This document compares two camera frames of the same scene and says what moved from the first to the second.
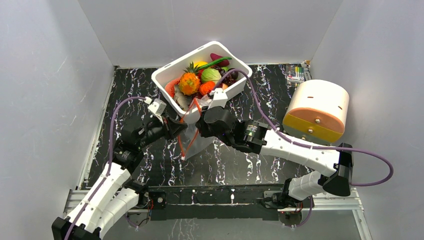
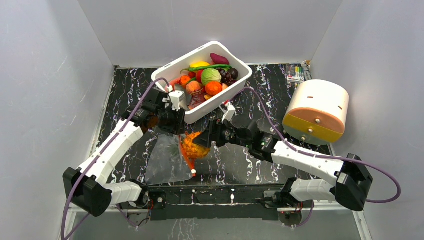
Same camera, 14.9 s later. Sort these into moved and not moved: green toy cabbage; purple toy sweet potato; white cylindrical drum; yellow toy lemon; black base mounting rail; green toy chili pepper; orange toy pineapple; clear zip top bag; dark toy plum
Moved: orange toy pineapple; green toy chili pepper; clear zip top bag
Not moved: green toy cabbage; black base mounting rail; dark toy plum; purple toy sweet potato; yellow toy lemon; white cylindrical drum
